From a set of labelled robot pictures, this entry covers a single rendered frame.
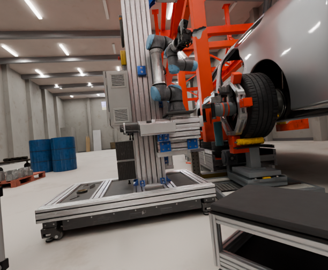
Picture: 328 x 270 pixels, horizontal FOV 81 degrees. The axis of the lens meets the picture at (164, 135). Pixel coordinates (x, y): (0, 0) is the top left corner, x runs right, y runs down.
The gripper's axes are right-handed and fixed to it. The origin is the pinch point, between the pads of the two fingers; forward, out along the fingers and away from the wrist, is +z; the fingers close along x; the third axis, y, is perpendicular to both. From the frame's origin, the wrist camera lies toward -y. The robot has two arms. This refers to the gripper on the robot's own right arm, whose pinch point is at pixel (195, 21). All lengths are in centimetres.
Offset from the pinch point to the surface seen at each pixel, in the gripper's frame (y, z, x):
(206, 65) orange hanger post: -36, -109, -85
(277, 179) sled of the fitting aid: 95, -33, -109
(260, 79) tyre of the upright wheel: 6, -34, -90
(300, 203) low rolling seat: 88, 43, -17
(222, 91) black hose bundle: 16, -50, -61
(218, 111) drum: 32, -64, -68
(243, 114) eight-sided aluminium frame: 39, -39, -75
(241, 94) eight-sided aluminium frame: 20, -39, -72
